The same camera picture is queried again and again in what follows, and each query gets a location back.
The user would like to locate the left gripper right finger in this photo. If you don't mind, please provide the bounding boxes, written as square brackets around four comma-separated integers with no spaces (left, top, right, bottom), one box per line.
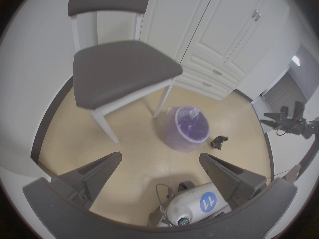
[199,153,267,208]

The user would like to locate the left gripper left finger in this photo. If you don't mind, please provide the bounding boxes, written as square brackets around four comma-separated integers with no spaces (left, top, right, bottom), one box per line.
[51,152,122,211]

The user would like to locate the purple plastic bag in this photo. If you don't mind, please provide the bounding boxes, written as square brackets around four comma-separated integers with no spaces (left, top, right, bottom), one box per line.
[164,105,210,153]

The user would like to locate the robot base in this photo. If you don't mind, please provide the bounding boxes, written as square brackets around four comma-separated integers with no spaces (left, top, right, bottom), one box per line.
[148,181,232,227]

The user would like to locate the crumpled black plastic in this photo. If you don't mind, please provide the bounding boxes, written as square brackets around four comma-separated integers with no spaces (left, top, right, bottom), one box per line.
[211,136,228,151]

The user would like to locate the white trash bin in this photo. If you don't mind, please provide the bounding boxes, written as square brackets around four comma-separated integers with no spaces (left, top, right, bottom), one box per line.
[166,106,210,152]

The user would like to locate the grey curtain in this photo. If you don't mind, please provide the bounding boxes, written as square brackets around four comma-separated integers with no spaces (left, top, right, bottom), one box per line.
[267,72,308,106]

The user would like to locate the white wardrobe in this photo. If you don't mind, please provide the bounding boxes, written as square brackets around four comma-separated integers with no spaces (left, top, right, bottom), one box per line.
[140,0,291,101]

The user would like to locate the white chair grey cushions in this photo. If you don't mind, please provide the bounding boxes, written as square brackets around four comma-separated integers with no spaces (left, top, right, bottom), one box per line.
[68,0,183,144]

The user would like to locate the black cable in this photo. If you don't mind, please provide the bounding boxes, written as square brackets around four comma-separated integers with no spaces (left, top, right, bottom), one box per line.
[156,183,175,227]

